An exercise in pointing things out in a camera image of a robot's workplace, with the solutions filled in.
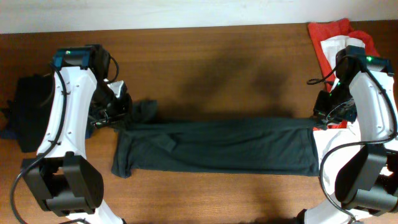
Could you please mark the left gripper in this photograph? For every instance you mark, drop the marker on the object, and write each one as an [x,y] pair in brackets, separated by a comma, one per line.
[99,121]

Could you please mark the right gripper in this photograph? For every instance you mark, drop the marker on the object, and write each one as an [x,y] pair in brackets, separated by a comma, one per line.
[320,111]

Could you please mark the dark green t-shirt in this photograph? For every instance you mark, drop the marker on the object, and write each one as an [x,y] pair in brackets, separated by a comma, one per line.
[283,146]

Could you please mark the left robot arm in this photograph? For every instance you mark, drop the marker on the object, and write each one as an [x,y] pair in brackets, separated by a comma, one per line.
[60,178]

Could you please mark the folded black clothes stack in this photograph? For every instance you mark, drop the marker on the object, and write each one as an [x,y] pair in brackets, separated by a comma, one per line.
[45,113]

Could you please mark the white t-shirt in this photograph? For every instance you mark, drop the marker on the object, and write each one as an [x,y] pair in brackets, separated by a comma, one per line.
[335,46]

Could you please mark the red t-shirt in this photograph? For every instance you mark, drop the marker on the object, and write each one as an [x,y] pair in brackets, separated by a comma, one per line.
[329,38]

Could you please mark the blue folded garment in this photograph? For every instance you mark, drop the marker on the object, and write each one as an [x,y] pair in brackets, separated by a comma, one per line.
[7,134]

